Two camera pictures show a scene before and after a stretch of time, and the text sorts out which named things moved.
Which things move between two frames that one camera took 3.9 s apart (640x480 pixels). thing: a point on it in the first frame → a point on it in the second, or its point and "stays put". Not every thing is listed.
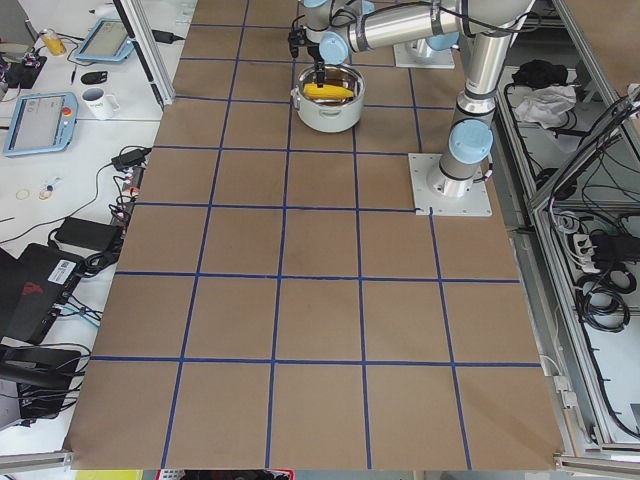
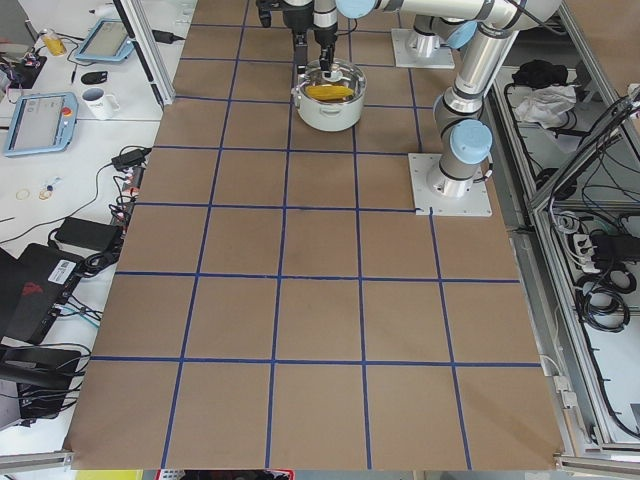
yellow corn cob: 312,90 stays put
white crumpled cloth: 543,105 stays put
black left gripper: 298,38 → 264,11
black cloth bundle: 536,73 stays put
